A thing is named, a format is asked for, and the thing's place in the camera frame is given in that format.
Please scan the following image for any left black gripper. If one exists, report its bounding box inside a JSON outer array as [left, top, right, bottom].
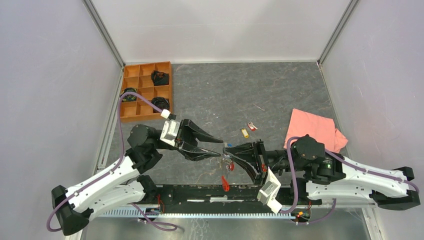
[[154, 118, 224, 162]]

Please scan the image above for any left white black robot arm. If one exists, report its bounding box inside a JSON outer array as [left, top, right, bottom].
[[46, 119, 223, 236]]

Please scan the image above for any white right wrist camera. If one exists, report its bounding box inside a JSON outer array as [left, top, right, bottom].
[[256, 167, 282, 214]]

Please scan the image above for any black rolled item top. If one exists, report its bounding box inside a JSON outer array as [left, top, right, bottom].
[[150, 70, 170, 86]]

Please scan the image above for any pink folded cloth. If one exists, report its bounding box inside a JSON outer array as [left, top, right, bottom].
[[284, 108, 348, 153]]

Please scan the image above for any red key tag with ring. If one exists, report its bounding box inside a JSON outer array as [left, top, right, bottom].
[[247, 121, 258, 132]]

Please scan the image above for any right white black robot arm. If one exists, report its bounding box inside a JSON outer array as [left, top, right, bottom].
[[223, 135, 421, 214]]

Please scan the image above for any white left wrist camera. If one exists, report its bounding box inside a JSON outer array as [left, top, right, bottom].
[[159, 109, 181, 147]]

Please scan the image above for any steel key holder red handle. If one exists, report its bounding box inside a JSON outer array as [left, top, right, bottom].
[[220, 154, 235, 192]]

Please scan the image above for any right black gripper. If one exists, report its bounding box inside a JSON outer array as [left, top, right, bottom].
[[222, 138, 307, 186]]

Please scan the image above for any black rolled item bottom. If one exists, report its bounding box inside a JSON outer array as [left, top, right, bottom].
[[151, 96, 170, 111]]

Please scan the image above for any green black rolled item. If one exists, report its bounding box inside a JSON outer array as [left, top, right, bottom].
[[120, 87, 138, 103]]

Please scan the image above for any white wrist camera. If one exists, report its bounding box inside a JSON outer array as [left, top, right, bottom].
[[159, 109, 181, 147], [256, 167, 282, 214]]

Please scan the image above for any yellow key tag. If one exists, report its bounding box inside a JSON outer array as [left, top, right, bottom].
[[240, 128, 250, 139]]

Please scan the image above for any white slotted cable duct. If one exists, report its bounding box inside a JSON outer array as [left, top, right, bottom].
[[98, 205, 297, 220]]

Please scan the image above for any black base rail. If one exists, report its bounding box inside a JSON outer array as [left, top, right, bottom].
[[125, 183, 322, 215]]

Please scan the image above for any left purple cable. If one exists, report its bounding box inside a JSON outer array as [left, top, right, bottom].
[[46, 92, 178, 233]]

